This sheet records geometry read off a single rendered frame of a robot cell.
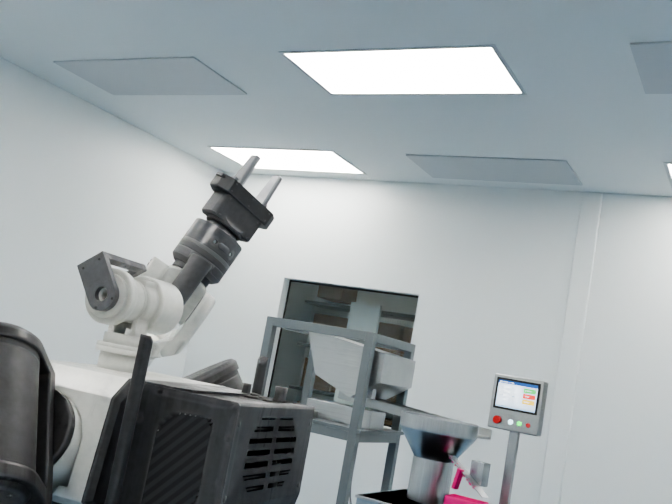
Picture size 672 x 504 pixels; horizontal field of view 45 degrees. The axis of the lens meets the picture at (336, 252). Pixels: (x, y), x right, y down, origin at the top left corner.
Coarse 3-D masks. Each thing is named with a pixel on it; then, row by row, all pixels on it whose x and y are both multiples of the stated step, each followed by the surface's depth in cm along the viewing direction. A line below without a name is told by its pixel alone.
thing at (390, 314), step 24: (288, 288) 716; (312, 288) 705; (336, 288) 694; (288, 312) 711; (312, 312) 700; (336, 312) 689; (360, 312) 679; (384, 312) 669; (408, 312) 659; (288, 336) 706; (408, 336) 654; (288, 360) 701; (288, 384) 696
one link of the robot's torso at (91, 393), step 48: (144, 336) 76; (96, 384) 79; (144, 384) 80; (192, 384) 90; (96, 432) 77; (144, 432) 79; (192, 432) 77; (240, 432) 77; (288, 432) 88; (96, 480) 76; (144, 480) 78; (192, 480) 76; (240, 480) 78; (288, 480) 89
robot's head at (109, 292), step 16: (96, 256) 89; (112, 256) 90; (80, 272) 89; (96, 272) 89; (112, 272) 89; (128, 272) 96; (96, 288) 88; (112, 288) 88; (128, 288) 89; (96, 304) 88; (112, 304) 87; (128, 304) 88; (96, 320) 89; (112, 320) 88
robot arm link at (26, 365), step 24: (0, 360) 69; (24, 360) 71; (0, 384) 68; (24, 384) 70; (0, 408) 67; (24, 408) 69; (0, 432) 66; (24, 432) 68; (0, 456) 65; (24, 456) 67
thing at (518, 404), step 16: (496, 384) 367; (512, 384) 363; (528, 384) 360; (544, 384) 358; (496, 400) 365; (512, 400) 362; (528, 400) 359; (544, 400) 360; (496, 416) 362; (512, 416) 361; (528, 416) 358; (512, 432) 363; (528, 432) 356; (512, 448) 362; (512, 464) 360; (512, 480) 361
